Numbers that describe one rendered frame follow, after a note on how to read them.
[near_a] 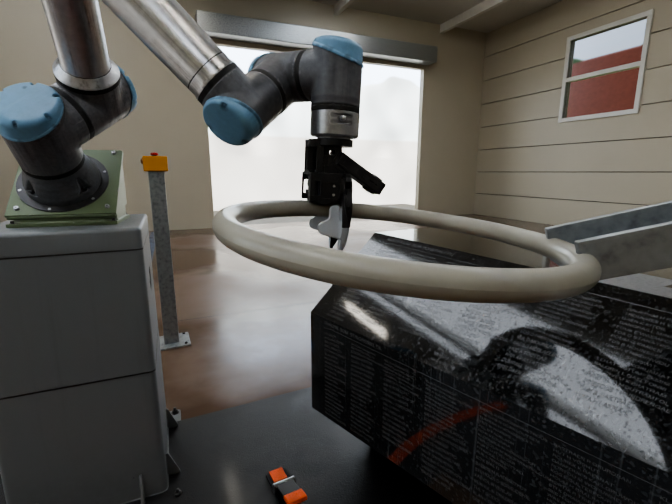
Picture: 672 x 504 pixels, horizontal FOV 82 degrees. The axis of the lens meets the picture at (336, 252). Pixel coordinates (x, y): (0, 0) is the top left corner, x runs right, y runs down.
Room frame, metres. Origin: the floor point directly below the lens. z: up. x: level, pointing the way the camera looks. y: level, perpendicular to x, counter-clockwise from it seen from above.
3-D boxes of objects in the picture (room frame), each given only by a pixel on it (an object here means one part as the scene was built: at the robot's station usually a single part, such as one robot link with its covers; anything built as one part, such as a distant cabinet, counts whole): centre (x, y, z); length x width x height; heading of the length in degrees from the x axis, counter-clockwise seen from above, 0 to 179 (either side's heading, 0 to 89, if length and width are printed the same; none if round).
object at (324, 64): (0.75, 0.00, 1.17); 0.10 x 0.09 x 0.12; 61
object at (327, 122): (0.75, 0.00, 1.08); 0.10 x 0.09 x 0.05; 17
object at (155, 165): (2.15, 0.98, 0.54); 0.20 x 0.20 x 1.09; 26
